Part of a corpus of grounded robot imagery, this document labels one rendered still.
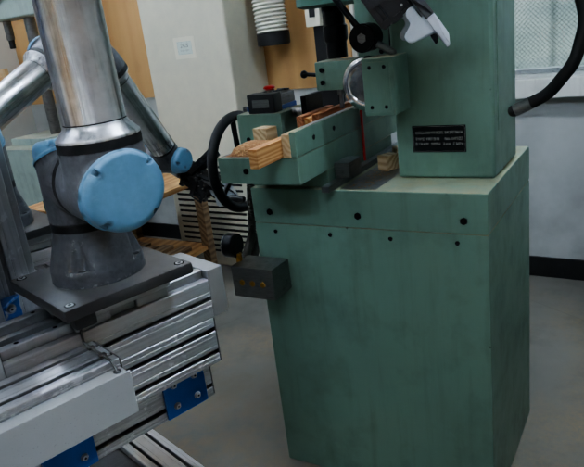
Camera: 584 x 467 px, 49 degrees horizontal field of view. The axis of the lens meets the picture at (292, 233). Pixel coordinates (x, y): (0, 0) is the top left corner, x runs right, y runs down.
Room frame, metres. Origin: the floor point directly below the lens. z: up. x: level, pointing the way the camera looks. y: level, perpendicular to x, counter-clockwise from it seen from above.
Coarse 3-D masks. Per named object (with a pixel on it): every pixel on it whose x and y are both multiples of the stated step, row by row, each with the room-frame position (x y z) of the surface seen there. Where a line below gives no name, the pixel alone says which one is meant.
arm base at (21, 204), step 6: (18, 192) 1.38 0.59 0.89; (18, 198) 1.37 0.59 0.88; (18, 204) 1.35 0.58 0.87; (24, 204) 1.38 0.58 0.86; (24, 210) 1.38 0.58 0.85; (30, 210) 1.39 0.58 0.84; (24, 216) 1.35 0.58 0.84; (30, 216) 1.37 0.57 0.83; (24, 222) 1.35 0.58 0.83; (30, 222) 1.36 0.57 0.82
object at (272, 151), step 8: (280, 136) 1.37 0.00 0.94; (264, 144) 1.30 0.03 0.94; (272, 144) 1.30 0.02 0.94; (280, 144) 1.33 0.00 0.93; (248, 152) 1.26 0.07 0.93; (256, 152) 1.25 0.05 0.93; (264, 152) 1.27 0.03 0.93; (272, 152) 1.30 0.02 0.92; (280, 152) 1.33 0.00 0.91; (256, 160) 1.25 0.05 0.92; (264, 160) 1.27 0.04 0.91; (272, 160) 1.29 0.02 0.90; (256, 168) 1.25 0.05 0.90
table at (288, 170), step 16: (368, 128) 1.63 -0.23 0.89; (384, 128) 1.72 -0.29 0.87; (336, 144) 1.47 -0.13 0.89; (352, 144) 1.55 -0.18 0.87; (368, 144) 1.63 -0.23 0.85; (224, 160) 1.41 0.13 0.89; (240, 160) 1.39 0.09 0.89; (288, 160) 1.32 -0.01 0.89; (304, 160) 1.34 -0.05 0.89; (320, 160) 1.40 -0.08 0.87; (336, 160) 1.47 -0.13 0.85; (224, 176) 1.42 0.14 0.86; (240, 176) 1.39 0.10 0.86; (256, 176) 1.37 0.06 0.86; (272, 176) 1.35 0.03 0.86; (288, 176) 1.33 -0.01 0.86; (304, 176) 1.33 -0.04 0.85
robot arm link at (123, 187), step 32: (32, 0) 0.85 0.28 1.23; (64, 0) 0.84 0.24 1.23; (96, 0) 0.87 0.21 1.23; (64, 32) 0.84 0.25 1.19; (96, 32) 0.86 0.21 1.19; (64, 64) 0.84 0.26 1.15; (96, 64) 0.85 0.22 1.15; (64, 96) 0.84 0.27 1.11; (96, 96) 0.84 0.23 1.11; (64, 128) 0.86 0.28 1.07; (96, 128) 0.84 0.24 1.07; (128, 128) 0.86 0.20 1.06; (64, 160) 0.84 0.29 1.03; (96, 160) 0.82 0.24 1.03; (128, 160) 0.83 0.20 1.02; (64, 192) 0.87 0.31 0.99; (96, 192) 0.80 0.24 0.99; (128, 192) 0.83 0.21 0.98; (160, 192) 0.86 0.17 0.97; (96, 224) 0.82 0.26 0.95; (128, 224) 0.83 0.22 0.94
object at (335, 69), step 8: (320, 64) 1.60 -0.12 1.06; (328, 64) 1.59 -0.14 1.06; (336, 64) 1.58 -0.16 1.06; (344, 64) 1.57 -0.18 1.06; (320, 72) 1.61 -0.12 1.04; (328, 72) 1.59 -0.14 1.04; (336, 72) 1.58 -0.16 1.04; (344, 72) 1.57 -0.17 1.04; (320, 80) 1.61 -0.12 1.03; (328, 80) 1.59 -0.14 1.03; (336, 80) 1.58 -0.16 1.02; (320, 88) 1.61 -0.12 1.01; (328, 88) 1.60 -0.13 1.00; (336, 88) 1.58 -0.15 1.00
